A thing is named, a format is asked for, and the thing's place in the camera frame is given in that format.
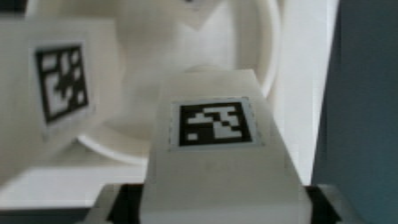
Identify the white stool leg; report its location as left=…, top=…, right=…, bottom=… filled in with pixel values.
left=141, top=66, right=313, bottom=224
left=0, top=19, right=121, bottom=186

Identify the white stool leg back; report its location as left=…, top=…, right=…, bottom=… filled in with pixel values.
left=141, top=66, right=313, bottom=224

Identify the white fence bar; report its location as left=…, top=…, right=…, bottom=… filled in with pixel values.
left=268, top=0, right=341, bottom=185
left=0, top=166, right=146, bottom=210

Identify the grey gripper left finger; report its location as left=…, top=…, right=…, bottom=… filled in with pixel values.
left=82, top=184, right=128, bottom=224

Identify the white front fence bar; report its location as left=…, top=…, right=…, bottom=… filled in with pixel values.
left=0, top=166, right=146, bottom=210

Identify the white right fence bar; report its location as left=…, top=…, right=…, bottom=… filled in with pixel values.
left=268, top=0, right=341, bottom=185

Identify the white round stool seat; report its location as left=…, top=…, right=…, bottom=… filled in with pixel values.
left=27, top=0, right=281, bottom=164

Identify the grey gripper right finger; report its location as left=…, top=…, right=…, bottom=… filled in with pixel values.
left=318, top=184, right=368, bottom=224

